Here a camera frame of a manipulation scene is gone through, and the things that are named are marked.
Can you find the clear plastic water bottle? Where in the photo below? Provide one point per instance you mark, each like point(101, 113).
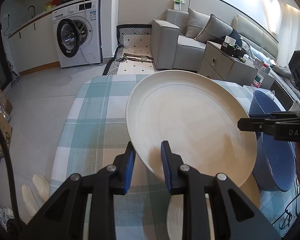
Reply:
point(261, 73)

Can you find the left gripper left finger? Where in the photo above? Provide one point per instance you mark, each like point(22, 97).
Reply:
point(63, 215)

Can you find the black box on cabinet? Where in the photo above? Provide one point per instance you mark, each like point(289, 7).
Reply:
point(230, 47)

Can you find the large cream plate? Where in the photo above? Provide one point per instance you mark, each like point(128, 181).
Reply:
point(197, 117)

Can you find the beige bedside cabinet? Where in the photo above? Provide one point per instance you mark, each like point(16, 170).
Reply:
point(217, 65)

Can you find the white washing machine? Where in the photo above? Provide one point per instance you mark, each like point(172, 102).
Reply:
point(77, 34)

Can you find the patterned floor mat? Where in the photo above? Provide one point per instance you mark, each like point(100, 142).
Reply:
point(133, 53)

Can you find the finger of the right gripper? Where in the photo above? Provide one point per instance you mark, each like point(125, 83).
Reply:
point(251, 124)

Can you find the dark grey cushion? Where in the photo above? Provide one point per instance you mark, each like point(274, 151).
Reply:
point(213, 30)

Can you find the large blue bowl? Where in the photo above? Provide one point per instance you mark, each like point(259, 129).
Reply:
point(274, 169)

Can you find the teal plaid tablecloth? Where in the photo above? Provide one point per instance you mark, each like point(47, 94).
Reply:
point(94, 133)

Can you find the grey sofa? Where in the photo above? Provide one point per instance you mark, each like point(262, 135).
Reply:
point(171, 49)

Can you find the yellow cardboard box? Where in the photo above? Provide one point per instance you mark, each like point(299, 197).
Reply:
point(0, 122)

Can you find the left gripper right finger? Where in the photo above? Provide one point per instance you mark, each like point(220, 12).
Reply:
point(213, 206)

